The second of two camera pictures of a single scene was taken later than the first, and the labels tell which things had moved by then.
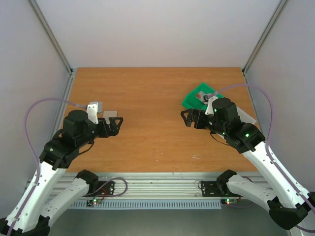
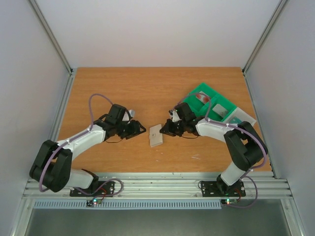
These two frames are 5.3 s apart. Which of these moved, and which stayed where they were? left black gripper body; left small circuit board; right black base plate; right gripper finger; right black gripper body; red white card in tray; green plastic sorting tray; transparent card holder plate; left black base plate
Moved: right black gripper body; left black gripper body; transparent card holder plate; right gripper finger
Stayed: right black base plate; green plastic sorting tray; red white card in tray; left black base plate; left small circuit board
